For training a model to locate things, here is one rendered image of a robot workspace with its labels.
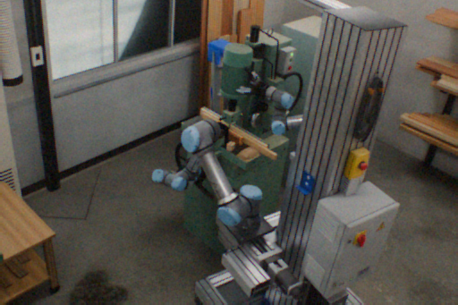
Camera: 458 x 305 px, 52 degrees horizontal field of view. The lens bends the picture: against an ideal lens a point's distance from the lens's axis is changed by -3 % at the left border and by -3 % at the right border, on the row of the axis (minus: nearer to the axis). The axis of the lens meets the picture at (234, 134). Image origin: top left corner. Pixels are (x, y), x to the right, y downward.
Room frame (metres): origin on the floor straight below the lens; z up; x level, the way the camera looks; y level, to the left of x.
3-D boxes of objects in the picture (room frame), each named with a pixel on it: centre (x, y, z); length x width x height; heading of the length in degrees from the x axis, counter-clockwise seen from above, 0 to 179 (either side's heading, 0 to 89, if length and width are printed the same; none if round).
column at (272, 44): (2.96, -0.15, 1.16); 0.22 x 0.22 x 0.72; 50
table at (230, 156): (2.65, 0.10, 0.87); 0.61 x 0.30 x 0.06; 50
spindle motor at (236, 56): (2.74, 0.04, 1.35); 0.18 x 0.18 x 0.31
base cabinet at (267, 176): (2.83, -0.04, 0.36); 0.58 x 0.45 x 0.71; 140
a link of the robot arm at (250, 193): (1.96, -0.12, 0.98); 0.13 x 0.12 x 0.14; 145
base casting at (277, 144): (2.83, -0.04, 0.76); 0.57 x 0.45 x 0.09; 140
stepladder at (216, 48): (3.65, 0.15, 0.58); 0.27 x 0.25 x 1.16; 51
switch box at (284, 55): (2.89, -0.28, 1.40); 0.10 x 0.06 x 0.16; 140
